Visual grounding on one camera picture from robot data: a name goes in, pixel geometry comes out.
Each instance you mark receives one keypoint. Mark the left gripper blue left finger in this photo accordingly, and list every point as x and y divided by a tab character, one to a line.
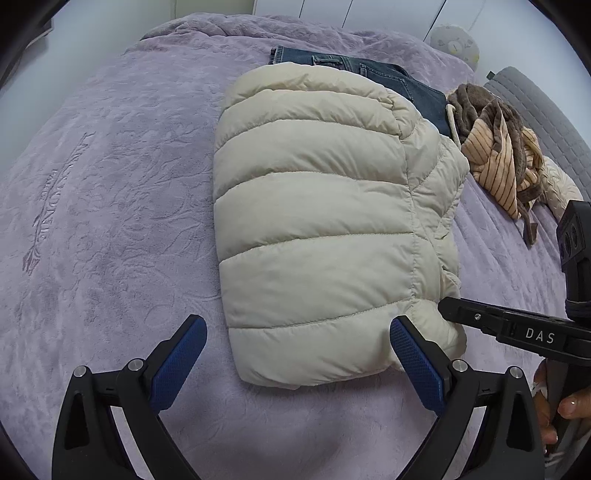
171	361

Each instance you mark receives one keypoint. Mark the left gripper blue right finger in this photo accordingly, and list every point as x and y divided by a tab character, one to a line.
425	363

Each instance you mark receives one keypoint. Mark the cream quilted puffer jacket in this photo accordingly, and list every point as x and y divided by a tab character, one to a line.
333	204

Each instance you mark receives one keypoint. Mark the person's right hand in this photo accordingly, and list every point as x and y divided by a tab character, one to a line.
575	406

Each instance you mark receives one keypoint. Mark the purple embossed bed blanket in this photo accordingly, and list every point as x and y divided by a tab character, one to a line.
107	245

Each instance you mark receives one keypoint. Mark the white quilted pillow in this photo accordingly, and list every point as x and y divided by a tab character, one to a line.
558	189

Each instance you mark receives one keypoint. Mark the striped cream brown fleece robe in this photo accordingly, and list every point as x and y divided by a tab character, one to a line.
505	156

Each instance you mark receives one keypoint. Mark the grey padded headboard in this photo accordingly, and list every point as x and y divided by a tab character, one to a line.
558	137

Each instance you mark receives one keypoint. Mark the blue denim jeans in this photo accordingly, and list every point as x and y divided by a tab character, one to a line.
430	102

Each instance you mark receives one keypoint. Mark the round patterned cushion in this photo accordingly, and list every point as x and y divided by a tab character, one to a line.
456	41

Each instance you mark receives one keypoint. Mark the wall mounted curved monitor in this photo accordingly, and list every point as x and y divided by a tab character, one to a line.
13	50

